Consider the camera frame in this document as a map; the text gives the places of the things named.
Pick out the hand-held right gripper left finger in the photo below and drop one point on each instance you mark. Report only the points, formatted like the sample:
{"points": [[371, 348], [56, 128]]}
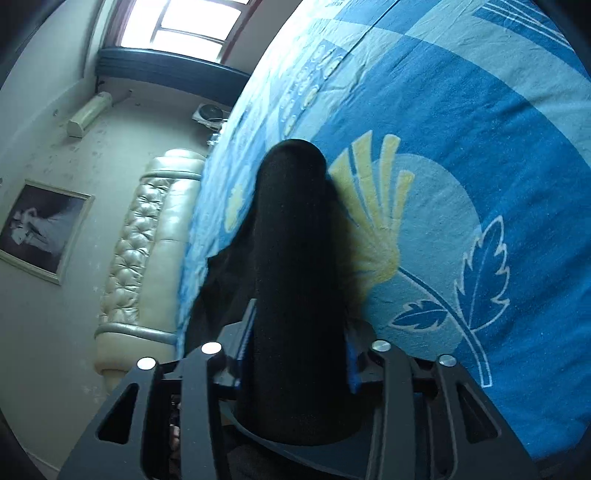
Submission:
{"points": [[242, 364]]}

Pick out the framed wall picture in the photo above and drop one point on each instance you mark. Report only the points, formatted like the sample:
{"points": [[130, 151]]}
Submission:
{"points": [[41, 228]]}

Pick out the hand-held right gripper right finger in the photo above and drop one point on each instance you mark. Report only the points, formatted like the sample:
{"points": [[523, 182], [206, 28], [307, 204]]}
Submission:
{"points": [[354, 369]]}

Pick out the white fan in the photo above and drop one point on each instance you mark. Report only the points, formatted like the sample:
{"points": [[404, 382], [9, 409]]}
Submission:
{"points": [[210, 113]]}

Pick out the blue printed bed sheet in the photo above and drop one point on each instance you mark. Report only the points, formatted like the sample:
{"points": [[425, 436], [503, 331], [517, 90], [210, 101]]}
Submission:
{"points": [[452, 152]]}

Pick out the white air conditioner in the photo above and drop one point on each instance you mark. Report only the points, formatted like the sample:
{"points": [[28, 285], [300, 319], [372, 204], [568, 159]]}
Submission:
{"points": [[90, 114]]}

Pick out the black pants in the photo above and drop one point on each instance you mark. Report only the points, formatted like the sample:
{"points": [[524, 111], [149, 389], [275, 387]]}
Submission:
{"points": [[295, 258]]}

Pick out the blue curtain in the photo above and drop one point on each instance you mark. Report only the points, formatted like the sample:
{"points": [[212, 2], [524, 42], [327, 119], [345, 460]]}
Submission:
{"points": [[161, 62]]}

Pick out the beige tufted leather headboard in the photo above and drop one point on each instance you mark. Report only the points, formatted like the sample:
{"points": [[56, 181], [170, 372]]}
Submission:
{"points": [[143, 258]]}

